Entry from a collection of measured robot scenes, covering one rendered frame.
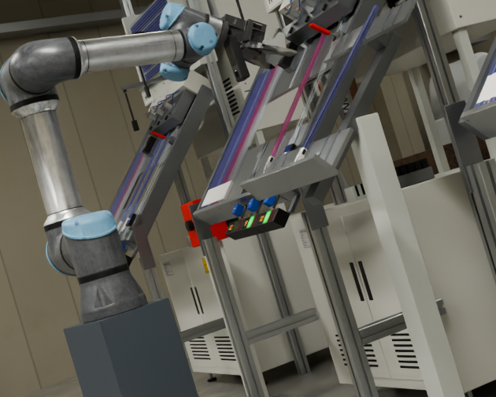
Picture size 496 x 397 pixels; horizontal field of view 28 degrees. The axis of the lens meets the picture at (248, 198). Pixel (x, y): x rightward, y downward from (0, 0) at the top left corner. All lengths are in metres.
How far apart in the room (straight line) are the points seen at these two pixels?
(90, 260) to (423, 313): 0.77
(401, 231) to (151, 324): 0.61
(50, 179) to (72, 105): 4.71
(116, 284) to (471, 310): 1.02
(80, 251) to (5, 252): 4.42
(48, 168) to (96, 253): 0.27
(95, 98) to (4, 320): 1.71
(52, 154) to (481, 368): 1.25
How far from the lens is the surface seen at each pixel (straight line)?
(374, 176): 2.29
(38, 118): 2.35
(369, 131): 2.30
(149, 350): 2.16
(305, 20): 2.87
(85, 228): 2.17
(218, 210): 2.93
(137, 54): 2.33
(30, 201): 6.73
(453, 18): 2.85
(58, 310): 6.69
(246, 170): 2.88
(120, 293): 2.17
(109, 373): 2.14
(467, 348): 2.71
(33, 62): 2.26
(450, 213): 2.71
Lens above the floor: 0.67
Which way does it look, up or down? 1 degrees up
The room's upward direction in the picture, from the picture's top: 17 degrees counter-clockwise
